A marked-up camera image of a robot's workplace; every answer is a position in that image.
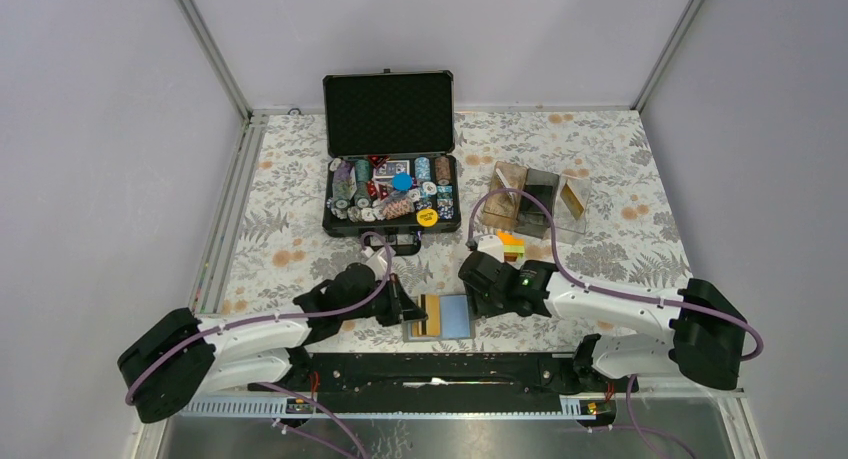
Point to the black poker chip case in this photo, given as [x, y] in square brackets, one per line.
[374, 117]

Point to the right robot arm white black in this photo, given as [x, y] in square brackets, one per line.
[694, 331]

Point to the beige card holder wallet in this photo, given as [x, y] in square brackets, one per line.
[449, 317]

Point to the floral patterned table mat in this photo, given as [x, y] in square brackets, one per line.
[283, 251]

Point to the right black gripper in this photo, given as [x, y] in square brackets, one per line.
[480, 307]

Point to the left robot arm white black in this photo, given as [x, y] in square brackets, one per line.
[183, 356]

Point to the playing card deck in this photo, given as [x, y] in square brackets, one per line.
[389, 169]

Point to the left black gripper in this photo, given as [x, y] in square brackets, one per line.
[399, 299]

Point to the orange yellow sticky note stack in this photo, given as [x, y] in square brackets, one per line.
[513, 248]

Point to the yellow round dealer chip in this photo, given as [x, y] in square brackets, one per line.
[427, 217]

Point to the blue round chip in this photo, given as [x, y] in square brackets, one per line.
[402, 181]

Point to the clear acrylic card box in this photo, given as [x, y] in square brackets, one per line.
[527, 201]

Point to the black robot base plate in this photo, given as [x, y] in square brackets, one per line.
[445, 383]

